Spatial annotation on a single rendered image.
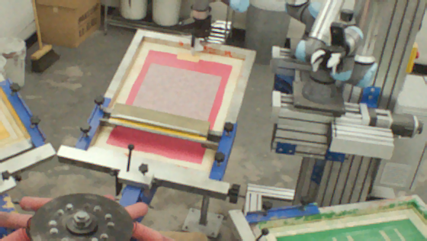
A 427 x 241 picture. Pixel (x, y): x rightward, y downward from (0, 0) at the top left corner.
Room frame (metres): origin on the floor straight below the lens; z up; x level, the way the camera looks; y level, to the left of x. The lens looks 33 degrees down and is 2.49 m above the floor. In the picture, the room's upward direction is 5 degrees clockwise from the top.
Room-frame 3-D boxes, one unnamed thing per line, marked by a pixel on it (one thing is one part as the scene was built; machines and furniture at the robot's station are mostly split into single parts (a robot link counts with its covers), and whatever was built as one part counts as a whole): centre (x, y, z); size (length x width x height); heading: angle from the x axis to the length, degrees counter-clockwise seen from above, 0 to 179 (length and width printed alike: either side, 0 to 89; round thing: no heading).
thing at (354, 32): (2.02, -0.58, 1.65); 0.11 x 0.08 x 0.09; 151
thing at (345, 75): (2.03, -0.56, 1.56); 0.11 x 0.08 x 0.11; 61
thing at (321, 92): (2.32, -0.59, 1.31); 0.15 x 0.15 x 0.10
